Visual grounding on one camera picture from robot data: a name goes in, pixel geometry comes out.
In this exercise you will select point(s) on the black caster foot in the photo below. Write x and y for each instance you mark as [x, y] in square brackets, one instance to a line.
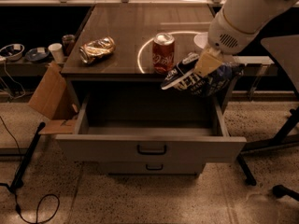
[280, 191]

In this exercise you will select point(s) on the cardboard box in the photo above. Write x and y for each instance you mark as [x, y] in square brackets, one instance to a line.
[52, 100]

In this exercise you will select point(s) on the brown glass jar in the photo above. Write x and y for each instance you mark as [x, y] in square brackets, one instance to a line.
[68, 43]

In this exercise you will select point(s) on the blue chip bag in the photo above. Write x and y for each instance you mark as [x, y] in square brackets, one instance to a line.
[183, 77]

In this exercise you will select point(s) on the grey drawer cabinet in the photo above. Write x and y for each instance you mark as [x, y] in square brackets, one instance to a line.
[133, 26]

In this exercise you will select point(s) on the black stand leg right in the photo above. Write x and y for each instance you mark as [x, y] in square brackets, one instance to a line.
[282, 138]

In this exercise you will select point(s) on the crushed gold can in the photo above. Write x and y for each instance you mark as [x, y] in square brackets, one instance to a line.
[97, 49]

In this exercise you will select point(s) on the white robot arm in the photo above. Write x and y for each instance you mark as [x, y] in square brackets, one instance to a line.
[234, 27]

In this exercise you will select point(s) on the bottom drawer front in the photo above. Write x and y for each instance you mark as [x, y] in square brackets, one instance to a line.
[154, 168]

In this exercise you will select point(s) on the blue bowl on shelf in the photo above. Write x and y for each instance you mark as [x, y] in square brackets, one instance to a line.
[37, 55]

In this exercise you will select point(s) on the black stand leg left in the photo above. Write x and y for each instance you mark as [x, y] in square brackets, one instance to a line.
[17, 181]

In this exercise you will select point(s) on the black stand leg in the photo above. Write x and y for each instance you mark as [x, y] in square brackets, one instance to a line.
[282, 138]
[17, 181]

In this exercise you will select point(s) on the red soda can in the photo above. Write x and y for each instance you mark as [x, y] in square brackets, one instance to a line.
[163, 48]

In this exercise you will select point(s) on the white paper cup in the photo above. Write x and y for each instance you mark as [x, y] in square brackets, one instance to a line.
[56, 50]

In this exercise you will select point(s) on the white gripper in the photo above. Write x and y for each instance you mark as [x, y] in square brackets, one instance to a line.
[221, 36]

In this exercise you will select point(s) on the open middle drawer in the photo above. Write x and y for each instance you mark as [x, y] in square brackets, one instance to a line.
[150, 127]

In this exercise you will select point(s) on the white bowl on shelf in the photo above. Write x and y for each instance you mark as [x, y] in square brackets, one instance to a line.
[12, 52]

